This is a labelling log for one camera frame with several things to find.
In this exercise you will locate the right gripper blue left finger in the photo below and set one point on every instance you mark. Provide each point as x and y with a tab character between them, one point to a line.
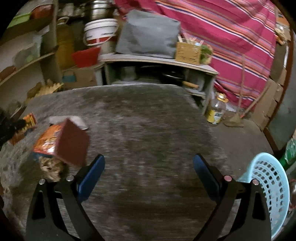
45	222

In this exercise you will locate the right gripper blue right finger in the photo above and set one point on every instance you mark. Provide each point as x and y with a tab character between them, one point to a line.
252	220

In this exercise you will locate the brown paper bag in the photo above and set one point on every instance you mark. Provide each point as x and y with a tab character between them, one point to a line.
53	168

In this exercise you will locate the dark red carton box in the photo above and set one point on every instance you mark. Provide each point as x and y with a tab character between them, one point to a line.
65	141

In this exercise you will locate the orange snack packet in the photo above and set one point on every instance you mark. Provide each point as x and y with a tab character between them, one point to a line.
30	125

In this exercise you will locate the light blue plastic basket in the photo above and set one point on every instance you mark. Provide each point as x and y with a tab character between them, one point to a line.
274	183

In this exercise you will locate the straw broom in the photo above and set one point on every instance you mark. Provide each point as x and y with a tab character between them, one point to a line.
236	121

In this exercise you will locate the clear oil bottle yellow label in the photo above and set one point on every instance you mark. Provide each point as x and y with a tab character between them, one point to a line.
217	108

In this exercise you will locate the stacked cardboard boxes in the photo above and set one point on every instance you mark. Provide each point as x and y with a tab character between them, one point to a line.
272	93

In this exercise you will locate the grey low cabinet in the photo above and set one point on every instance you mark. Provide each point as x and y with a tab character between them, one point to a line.
134	69

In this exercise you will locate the wooden shelf rack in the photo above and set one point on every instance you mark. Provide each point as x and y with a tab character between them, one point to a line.
28	48

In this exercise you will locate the red plastic basin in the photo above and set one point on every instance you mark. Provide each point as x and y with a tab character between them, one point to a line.
86	58

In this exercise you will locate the green leafy vegetables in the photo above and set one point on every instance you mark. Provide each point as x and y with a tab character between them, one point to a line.
206	54

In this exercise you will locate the woven bamboo utensil box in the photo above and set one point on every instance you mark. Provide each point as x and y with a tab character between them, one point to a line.
188	52

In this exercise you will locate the red striped curtain cloth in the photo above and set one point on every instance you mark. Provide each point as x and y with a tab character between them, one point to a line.
241	34

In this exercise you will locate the white plastic bucket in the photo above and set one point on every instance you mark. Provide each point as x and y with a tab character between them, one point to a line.
100	31

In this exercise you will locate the grey fabric cushion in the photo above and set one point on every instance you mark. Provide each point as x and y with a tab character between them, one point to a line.
148	34

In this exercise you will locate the steel pot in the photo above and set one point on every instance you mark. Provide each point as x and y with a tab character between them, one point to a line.
97	10

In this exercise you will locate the black wok wooden handle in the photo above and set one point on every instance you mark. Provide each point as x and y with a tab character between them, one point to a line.
176	80

